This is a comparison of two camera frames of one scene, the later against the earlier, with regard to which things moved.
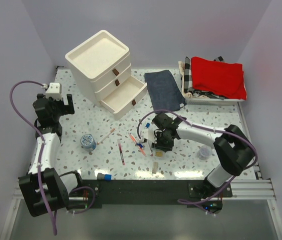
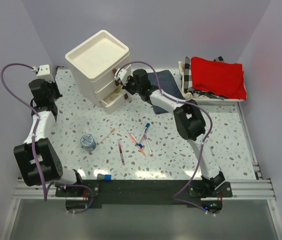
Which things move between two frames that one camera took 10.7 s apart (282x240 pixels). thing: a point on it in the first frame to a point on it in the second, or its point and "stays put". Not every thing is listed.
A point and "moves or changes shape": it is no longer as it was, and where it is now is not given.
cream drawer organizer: x=101 y=66 moves or changes shape
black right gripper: x=159 y=145 to x=130 y=78
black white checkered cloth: x=187 y=75 stays put
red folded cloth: x=224 y=79 stays put
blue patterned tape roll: x=88 y=142 stays put
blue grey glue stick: x=105 y=177 stays put
